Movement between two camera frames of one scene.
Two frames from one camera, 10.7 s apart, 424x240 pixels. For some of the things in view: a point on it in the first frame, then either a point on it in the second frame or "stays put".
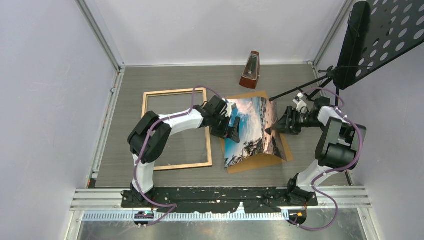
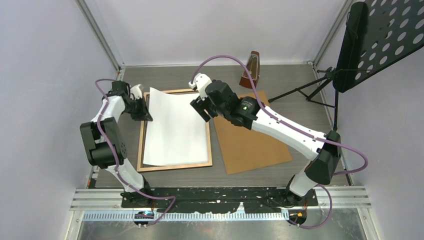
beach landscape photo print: x=256 y=115 to x=178 y=134
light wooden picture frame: x=144 y=112 stays put
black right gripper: x=285 y=126 to x=200 y=105
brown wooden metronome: x=252 y=71 stays put
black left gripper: x=232 y=133 to x=144 y=114
